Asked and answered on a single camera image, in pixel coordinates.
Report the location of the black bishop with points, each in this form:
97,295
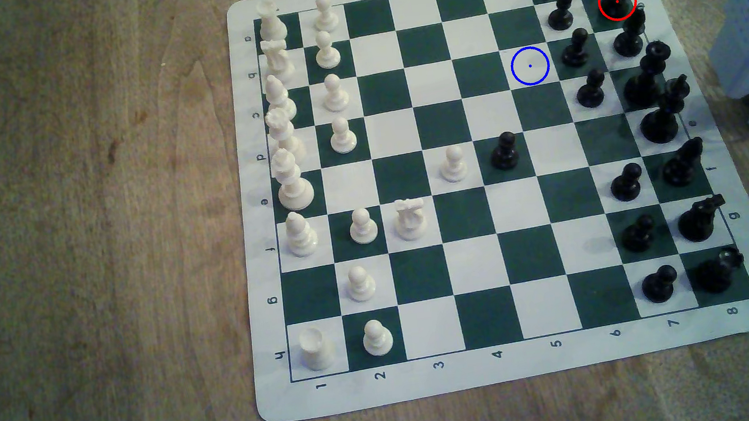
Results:
630,39
682,167

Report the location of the black queen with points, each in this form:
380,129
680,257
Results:
646,84

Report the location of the green white chess board mat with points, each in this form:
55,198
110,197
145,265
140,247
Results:
477,241

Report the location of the black king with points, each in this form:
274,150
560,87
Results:
662,121

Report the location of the black rook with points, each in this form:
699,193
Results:
716,272

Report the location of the white knight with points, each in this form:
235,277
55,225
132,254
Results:
278,66
410,224

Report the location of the white king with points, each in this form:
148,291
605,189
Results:
293,188

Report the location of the white pawn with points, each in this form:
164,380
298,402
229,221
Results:
363,229
327,52
325,17
360,286
377,340
343,138
453,166
335,96

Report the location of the white bishop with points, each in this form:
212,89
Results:
279,103
301,240

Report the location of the white rook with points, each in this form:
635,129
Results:
272,26
315,350

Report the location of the white queen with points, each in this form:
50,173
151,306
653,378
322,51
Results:
283,137

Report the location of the black pawn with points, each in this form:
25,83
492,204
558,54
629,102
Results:
626,186
504,155
575,52
638,237
659,287
591,92
560,15

